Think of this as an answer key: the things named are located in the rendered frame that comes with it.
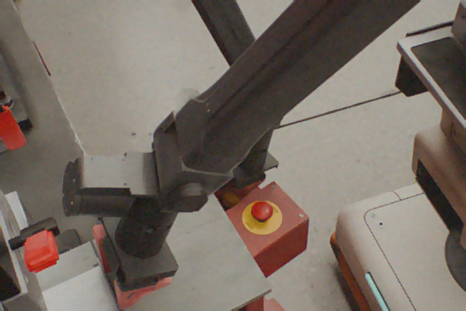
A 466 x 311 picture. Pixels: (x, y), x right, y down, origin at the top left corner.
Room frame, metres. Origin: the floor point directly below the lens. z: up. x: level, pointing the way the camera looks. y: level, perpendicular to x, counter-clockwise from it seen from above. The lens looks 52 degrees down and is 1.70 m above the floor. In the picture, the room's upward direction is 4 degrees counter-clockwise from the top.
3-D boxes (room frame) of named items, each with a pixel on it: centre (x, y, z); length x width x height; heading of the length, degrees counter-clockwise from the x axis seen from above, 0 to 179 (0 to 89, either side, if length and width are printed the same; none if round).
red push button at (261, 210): (0.57, -0.04, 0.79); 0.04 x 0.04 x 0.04
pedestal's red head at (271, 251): (0.61, 0.00, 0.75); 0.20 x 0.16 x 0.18; 33
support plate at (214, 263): (0.36, 0.13, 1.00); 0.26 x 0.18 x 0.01; 114
